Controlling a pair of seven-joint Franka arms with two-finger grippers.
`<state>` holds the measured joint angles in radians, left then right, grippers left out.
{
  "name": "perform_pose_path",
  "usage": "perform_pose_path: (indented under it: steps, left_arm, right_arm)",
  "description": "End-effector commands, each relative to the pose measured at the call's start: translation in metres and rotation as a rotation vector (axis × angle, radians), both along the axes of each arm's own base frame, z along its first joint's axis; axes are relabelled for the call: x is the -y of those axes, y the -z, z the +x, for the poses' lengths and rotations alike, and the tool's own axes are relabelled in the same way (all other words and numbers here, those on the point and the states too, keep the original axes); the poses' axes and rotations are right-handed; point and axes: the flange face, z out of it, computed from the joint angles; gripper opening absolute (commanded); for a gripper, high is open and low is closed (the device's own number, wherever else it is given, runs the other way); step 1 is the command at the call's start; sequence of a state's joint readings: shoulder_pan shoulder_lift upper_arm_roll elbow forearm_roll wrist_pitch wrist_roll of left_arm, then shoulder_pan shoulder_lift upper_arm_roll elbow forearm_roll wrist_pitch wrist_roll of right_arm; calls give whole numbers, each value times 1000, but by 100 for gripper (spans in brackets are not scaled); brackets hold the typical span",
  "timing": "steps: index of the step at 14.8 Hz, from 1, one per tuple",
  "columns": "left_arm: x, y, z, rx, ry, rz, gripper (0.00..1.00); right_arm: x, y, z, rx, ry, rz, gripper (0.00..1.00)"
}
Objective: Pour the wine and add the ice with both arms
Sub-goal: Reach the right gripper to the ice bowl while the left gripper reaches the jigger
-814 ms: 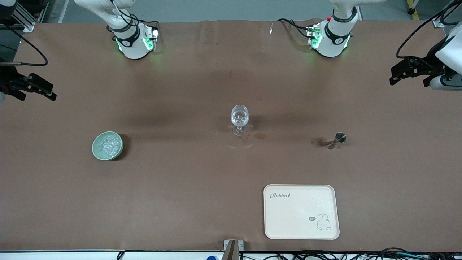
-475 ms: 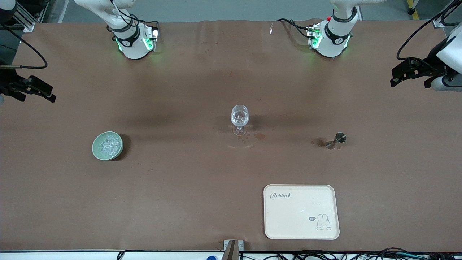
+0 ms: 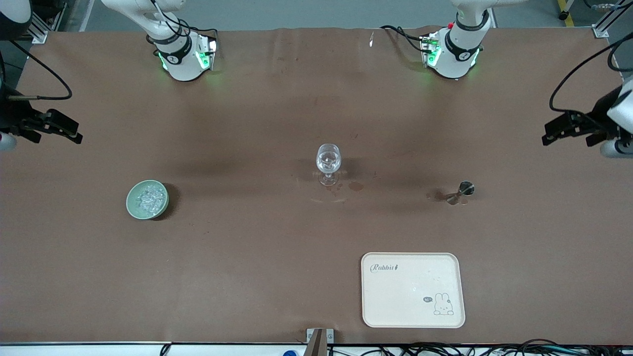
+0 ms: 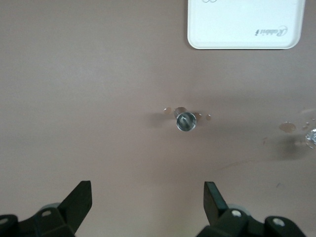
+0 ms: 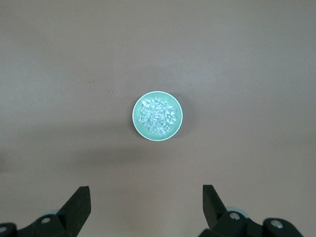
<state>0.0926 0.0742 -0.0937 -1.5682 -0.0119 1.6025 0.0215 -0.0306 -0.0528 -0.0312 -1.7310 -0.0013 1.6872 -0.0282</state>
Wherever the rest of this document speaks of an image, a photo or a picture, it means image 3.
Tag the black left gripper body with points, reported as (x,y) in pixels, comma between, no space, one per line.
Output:
(600,115)

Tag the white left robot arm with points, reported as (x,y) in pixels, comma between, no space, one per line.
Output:
(460,54)

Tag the clear wine glass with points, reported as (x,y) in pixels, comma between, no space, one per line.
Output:
(328,160)

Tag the metal jigger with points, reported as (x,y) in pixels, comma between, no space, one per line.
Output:
(465,189)

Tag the clear ice cubes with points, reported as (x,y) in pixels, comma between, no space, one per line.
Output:
(149,198)

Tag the metal edge bracket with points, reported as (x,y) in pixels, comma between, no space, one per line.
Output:
(319,341)

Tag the aluminium frame profile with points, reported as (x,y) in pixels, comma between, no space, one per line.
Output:
(39,32)
(601,30)

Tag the brown table mat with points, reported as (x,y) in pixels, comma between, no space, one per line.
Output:
(247,257)

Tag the green ceramic bowl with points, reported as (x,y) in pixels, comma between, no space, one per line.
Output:
(130,203)

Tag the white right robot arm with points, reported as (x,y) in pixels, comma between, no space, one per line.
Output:
(183,59)

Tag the cream rabbit print tray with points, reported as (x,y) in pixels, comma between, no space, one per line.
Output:
(410,291)

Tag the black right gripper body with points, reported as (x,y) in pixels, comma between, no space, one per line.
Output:
(14,118)

